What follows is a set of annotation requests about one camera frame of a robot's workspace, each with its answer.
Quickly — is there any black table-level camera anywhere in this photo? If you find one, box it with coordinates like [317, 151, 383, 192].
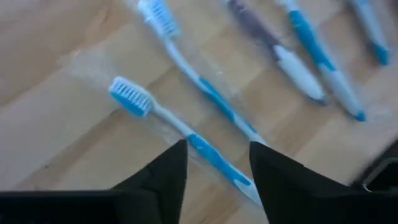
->
[353, 146, 398, 193]

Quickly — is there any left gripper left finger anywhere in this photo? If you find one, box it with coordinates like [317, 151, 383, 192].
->
[111, 139, 189, 224]

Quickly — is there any blue white toothbrush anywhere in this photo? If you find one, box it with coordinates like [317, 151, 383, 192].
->
[278, 0, 367, 123]
[108, 76, 264, 208]
[346, 0, 391, 67]
[136, 0, 267, 146]

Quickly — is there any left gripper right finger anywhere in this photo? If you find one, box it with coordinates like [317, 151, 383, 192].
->
[249, 141, 358, 224]

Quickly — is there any purple white toothbrush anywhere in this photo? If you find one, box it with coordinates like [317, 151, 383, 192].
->
[226, 0, 329, 105]

